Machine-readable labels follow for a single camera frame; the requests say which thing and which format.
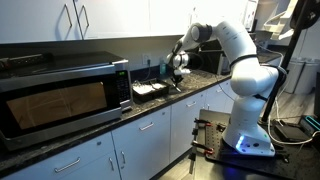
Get white straw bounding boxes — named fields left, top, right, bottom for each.
left=170, top=83, right=183, bottom=93

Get teal edged black case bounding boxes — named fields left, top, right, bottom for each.
left=299, top=114, right=320, bottom=136

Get black power strip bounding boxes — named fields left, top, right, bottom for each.
left=0, top=52, right=54, bottom=70

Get orange and black clamp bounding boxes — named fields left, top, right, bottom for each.
left=194, top=117, right=214, bottom=128
left=191, top=140, right=215, bottom=156

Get white upper cabinet door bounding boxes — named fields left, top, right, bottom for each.
left=148, top=0, right=196, bottom=37
left=73, top=0, right=152, bottom=41
left=0, top=0, right=83, bottom=45

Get black stand pole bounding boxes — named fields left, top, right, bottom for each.
left=259, top=0, right=320, bottom=124

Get silver drawer handle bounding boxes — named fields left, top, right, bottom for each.
left=53, top=156, right=82, bottom=174

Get white cabinet door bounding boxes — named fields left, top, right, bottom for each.
left=203, top=79, right=240, bottom=114
left=58, top=151, right=122, bottom=180
left=169, top=91, right=208, bottom=164
left=111, top=106, right=173, bottom=180
left=148, top=0, right=196, bottom=37
left=73, top=0, right=152, bottom=41
left=0, top=0, right=83, bottom=45

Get silver upper cabinet handle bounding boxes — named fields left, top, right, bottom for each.
left=78, top=3, right=91, bottom=30
left=187, top=7, right=198, bottom=27
left=63, top=3, right=74, bottom=30

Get black divided tray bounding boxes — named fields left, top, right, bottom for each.
left=131, top=78, right=171, bottom=104

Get white trash bin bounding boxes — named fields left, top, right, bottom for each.
left=284, top=57, right=320, bottom=96

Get teal soap bottle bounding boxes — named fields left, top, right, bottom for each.
left=159, top=59, right=167, bottom=76

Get black power supply box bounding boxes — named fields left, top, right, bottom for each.
left=273, top=122, right=313, bottom=143

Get white wall outlet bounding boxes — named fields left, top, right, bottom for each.
left=142, top=53, right=152, bottom=66

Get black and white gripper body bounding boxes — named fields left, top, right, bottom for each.
left=171, top=67, right=192, bottom=80

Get white cable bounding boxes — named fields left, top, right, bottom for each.
left=265, top=78, right=320, bottom=146

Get stainless steel microwave oven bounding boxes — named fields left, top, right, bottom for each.
left=0, top=50, right=134, bottom=152

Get white lower cabinet door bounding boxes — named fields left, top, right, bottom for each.
left=203, top=79, right=240, bottom=114
left=169, top=91, right=208, bottom=164
left=58, top=151, right=122, bottom=180
left=111, top=106, right=173, bottom=180

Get white angled bracket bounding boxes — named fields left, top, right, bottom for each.
left=263, top=0, right=300, bottom=42

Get white lower cabinet drawer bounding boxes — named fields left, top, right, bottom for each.
left=0, top=131, right=116, bottom=180

